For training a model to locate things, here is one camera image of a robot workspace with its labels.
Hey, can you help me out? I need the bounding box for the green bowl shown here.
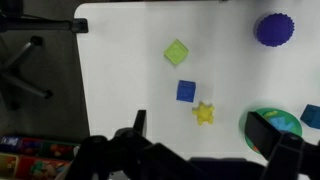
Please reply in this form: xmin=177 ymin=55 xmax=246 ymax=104
xmin=239 ymin=107 xmax=303 ymax=154

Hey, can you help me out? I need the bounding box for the office chair base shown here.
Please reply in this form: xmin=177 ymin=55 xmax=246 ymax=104
xmin=0 ymin=36 xmax=53 ymax=111

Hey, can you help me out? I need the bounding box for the black table clamp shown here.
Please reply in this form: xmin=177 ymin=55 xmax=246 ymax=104
xmin=0 ymin=15 xmax=89 ymax=33

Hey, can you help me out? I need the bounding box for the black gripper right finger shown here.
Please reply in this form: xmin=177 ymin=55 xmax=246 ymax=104
xmin=245 ymin=112 xmax=281 ymax=159

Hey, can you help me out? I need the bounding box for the purple scalloped cup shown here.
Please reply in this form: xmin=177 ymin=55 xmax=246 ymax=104
xmin=255 ymin=13 xmax=295 ymax=47

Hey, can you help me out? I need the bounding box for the colourful toy box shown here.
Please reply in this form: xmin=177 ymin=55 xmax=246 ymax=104
xmin=0 ymin=136 xmax=78 ymax=180

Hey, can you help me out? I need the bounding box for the royal blue cube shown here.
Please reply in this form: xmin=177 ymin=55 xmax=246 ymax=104
xmin=176 ymin=80 xmax=196 ymax=103

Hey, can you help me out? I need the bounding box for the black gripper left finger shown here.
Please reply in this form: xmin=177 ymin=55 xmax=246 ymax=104
xmin=133 ymin=110 xmax=147 ymax=136

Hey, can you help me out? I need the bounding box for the blue toy in bowl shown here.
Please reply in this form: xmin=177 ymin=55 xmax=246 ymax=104
xmin=268 ymin=116 xmax=296 ymax=132

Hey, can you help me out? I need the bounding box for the yellow star toy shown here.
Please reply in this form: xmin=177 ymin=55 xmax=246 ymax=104
xmin=192 ymin=102 xmax=215 ymax=125

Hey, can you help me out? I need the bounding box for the lime green cube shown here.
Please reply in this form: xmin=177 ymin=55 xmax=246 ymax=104
xmin=164 ymin=39 xmax=189 ymax=65

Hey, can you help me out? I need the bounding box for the dark teal blue cube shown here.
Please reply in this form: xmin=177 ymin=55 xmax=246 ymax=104
xmin=300 ymin=104 xmax=320 ymax=129

